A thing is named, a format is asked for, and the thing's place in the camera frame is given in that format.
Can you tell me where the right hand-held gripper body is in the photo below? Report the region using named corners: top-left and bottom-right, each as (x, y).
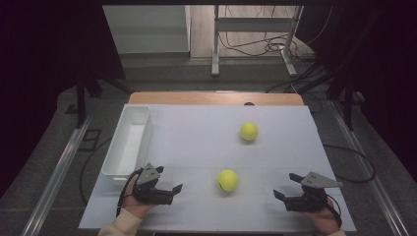
top-left (283, 171), bottom-right (344, 212)

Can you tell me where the white cabinet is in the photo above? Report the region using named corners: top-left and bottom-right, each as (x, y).
top-left (102, 4), bottom-right (192, 55)

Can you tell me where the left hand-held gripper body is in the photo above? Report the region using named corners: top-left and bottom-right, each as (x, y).
top-left (132, 162), bottom-right (175, 207)

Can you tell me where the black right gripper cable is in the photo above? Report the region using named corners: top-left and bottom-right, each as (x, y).
top-left (326, 194), bottom-right (343, 229)

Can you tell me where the black floor cable loop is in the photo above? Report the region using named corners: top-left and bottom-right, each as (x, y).
top-left (323, 143), bottom-right (378, 184)

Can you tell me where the black tripod stand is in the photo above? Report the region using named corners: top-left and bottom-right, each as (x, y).
top-left (74, 63), bottom-right (133, 130)
top-left (294, 60), bottom-right (363, 132)

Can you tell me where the tangle of black floor cables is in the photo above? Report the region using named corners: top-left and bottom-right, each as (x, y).
top-left (218, 30), bottom-right (318, 64)

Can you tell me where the thin black floor cable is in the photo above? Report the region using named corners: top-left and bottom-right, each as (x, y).
top-left (79, 137), bottom-right (113, 207)

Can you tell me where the person's right hand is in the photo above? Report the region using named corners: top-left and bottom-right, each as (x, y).
top-left (298, 197), bottom-right (342, 236)

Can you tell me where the white plastic bin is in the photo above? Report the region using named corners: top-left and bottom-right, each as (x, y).
top-left (101, 105), bottom-right (154, 182)

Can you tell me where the aluminium floor rail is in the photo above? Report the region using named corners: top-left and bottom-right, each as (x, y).
top-left (21, 114), bottom-right (93, 236)
top-left (328, 99), bottom-right (411, 236)

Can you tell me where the person's left hand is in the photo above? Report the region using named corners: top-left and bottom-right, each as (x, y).
top-left (122, 178), bottom-right (155, 219)

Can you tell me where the white table sheet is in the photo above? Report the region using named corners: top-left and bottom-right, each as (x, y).
top-left (78, 103), bottom-right (357, 232)

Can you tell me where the yellow tennis ball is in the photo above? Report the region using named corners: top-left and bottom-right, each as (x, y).
top-left (239, 121), bottom-right (260, 143)
top-left (216, 168), bottom-right (240, 193)

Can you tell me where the white metal desk frame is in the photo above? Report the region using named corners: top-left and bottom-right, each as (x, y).
top-left (210, 4), bottom-right (304, 78)

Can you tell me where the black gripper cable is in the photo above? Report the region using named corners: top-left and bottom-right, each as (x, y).
top-left (326, 194), bottom-right (343, 229)
top-left (116, 167), bottom-right (145, 218)

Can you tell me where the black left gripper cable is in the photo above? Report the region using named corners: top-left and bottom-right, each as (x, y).
top-left (116, 167), bottom-right (145, 218)

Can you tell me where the dark curtain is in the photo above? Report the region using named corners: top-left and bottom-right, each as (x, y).
top-left (296, 0), bottom-right (417, 185)
top-left (0, 0), bottom-right (126, 198)

